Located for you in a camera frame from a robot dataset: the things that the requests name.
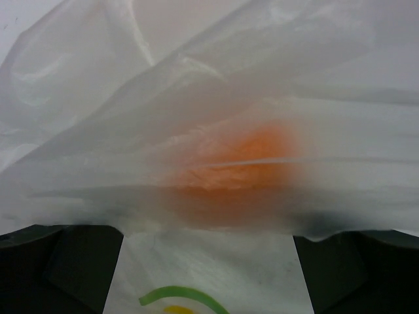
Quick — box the orange fake fruit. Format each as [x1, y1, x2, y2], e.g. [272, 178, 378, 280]
[166, 120, 301, 229]

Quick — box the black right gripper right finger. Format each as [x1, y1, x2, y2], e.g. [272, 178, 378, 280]
[293, 231, 418, 313]

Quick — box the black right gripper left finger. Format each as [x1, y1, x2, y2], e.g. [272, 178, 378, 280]
[1, 225, 123, 314]

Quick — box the yellow fake fruit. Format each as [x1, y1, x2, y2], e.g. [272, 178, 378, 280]
[164, 305, 194, 314]

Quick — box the green fake apple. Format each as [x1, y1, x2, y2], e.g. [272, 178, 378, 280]
[139, 285, 228, 314]

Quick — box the translucent white plastic bag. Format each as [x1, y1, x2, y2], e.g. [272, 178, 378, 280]
[1, 1, 418, 313]

